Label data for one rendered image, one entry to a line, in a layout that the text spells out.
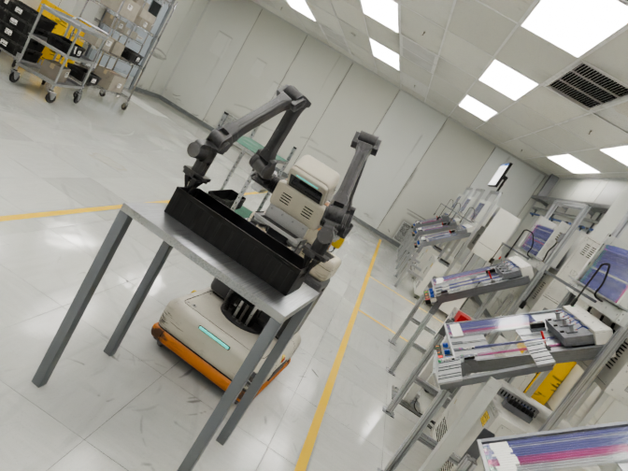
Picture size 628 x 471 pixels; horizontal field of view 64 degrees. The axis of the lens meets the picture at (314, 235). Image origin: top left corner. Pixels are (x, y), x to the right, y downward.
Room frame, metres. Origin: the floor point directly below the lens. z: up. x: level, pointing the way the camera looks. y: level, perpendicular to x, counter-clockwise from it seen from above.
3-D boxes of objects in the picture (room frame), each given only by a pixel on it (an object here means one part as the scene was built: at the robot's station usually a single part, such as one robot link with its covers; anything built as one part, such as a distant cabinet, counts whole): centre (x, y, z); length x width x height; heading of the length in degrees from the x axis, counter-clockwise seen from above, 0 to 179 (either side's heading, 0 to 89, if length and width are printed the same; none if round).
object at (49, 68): (6.00, 3.75, 0.30); 0.30 x 0.23 x 0.18; 13
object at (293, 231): (2.30, 0.15, 0.84); 0.28 x 0.16 x 0.22; 79
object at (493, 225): (7.41, -2.02, 0.95); 1.36 x 0.82 x 1.90; 85
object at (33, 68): (6.01, 3.75, 0.50); 0.90 x 0.54 x 1.00; 9
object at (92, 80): (6.95, 3.96, 0.29); 0.40 x 0.30 x 0.14; 175
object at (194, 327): (2.58, 0.09, 0.16); 0.67 x 0.64 x 0.25; 169
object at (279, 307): (1.82, 0.24, 0.40); 0.70 x 0.45 x 0.80; 79
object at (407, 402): (3.49, -1.21, 0.39); 0.24 x 0.24 x 0.78; 85
